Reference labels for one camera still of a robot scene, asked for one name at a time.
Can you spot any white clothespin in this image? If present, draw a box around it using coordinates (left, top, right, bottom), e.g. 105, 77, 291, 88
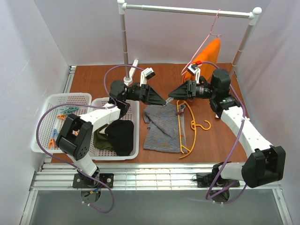
166, 97, 174, 104

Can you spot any yellow plastic hanger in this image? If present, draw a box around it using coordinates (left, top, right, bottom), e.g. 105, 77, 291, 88
176, 100, 211, 160

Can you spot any grey striped underwear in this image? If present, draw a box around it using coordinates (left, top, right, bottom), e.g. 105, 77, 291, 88
143, 104, 186, 153

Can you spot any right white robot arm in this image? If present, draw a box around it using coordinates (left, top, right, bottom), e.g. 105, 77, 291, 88
169, 68, 286, 188

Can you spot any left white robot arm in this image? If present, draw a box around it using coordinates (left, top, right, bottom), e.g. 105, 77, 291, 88
56, 80, 166, 180

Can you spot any white laundry basket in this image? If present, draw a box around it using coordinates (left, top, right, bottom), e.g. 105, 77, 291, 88
89, 100, 140, 161

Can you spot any orange towel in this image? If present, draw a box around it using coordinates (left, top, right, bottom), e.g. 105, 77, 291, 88
192, 38, 221, 80

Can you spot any black garment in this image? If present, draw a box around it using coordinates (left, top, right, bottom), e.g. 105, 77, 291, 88
105, 120, 134, 156

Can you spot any cream garment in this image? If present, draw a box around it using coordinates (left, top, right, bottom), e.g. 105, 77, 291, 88
97, 125, 108, 135

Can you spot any olive green garment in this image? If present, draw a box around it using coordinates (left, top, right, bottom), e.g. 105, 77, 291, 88
93, 130, 114, 151

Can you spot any teal clothespin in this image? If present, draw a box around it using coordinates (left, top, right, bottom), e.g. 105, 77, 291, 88
60, 107, 79, 115

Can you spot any orange clothespin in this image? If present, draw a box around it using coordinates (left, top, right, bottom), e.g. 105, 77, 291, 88
57, 114, 68, 120
48, 138, 57, 149

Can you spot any silver clothes rack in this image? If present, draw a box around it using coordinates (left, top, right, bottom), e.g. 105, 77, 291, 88
114, 0, 262, 94

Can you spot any blue clothespin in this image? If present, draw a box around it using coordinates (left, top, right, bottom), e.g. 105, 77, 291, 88
52, 129, 59, 139

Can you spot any orange clothespin front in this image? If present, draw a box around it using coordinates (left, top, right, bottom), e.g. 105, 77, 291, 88
48, 138, 57, 149

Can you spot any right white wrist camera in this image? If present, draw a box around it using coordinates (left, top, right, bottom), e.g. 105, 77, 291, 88
190, 61, 202, 84

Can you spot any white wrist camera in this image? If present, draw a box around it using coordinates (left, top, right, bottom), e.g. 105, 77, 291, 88
190, 61, 202, 84
140, 67, 156, 85

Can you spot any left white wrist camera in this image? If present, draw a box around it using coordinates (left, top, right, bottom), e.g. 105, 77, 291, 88
140, 67, 156, 85

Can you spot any pink wire hanger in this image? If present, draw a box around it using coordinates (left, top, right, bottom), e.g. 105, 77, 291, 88
180, 9, 222, 76

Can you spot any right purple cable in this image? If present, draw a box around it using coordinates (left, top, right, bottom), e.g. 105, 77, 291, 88
201, 61, 248, 200

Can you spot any purple cable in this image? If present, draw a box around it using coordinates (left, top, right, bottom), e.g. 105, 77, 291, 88
201, 61, 248, 200
35, 64, 144, 213

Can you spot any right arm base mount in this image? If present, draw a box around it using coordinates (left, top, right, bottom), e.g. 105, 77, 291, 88
191, 173, 240, 188

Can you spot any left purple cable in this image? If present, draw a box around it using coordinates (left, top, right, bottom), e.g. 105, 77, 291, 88
35, 64, 144, 213

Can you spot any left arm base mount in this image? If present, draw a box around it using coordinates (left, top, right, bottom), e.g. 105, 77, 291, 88
72, 173, 114, 188

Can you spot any aluminium rail frame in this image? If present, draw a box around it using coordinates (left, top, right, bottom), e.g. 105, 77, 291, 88
19, 65, 293, 225

